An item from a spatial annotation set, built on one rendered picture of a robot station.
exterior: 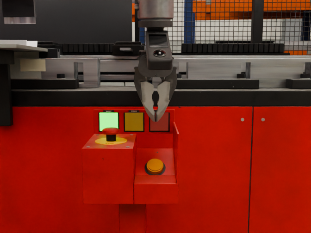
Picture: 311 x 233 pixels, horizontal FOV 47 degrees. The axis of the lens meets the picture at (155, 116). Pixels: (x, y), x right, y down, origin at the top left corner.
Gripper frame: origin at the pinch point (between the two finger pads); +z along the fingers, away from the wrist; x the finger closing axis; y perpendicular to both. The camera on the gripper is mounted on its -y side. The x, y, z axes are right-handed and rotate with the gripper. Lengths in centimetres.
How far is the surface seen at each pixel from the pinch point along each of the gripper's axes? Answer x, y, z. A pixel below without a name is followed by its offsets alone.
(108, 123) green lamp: 11.6, 9.8, 4.0
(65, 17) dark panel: 41, 94, -24
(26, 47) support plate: 34.3, 22.0, -13.7
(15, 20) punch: 44, 44, -22
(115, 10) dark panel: 17, 95, -27
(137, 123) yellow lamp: 4.4, 9.8, 4.0
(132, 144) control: 5.0, -2.4, 5.6
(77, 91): 22.3, 27.1, -1.1
